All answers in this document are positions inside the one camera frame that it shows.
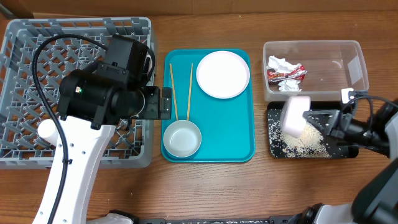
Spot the grey bowl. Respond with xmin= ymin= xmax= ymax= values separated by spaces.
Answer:
xmin=163 ymin=120 xmax=201 ymax=158

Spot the wooden chopstick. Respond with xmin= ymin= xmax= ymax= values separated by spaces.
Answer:
xmin=187 ymin=63 xmax=193 ymax=121
xmin=169 ymin=63 xmax=178 ymax=121

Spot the white napkin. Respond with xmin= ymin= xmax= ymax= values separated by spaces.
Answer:
xmin=266 ymin=56 xmax=302 ymax=91

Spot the white cup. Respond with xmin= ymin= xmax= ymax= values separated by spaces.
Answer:
xmin=37 ymin=119 xmax=58 ymax=146

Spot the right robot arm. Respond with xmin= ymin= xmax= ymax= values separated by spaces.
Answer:
xmin=289 ymin=99 xmax=397 ymax=224

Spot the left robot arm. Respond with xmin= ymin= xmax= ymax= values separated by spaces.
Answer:
xmin=34 ymin=35 xmax=172 ymax=223

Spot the black tray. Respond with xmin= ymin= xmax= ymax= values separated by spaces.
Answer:
xmin=266 ymin=101 xmax=359 ymax=160

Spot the rice pile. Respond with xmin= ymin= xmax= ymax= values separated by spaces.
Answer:
xmin=267 ymin=108 xmax=349 ymax=158

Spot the clear plastic bin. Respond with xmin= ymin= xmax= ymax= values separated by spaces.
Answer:
xmin=262 ymin=40 xmax=369 ymax=101

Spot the teal plastic tray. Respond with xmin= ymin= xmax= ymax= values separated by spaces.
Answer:
xmin=162 ymin=49 xmax=256 ymax=163

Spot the white round plate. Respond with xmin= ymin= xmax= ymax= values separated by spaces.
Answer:
xmin=196 ymin=50 xmax=251 ymax=99

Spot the grey plastic dish rack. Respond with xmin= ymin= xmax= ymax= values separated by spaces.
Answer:
xmin=1 ymin=17 xmax=157 ymax=169

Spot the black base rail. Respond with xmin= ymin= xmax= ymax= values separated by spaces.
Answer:
xmin=139 ymin=215 xmax=292 ymax=224

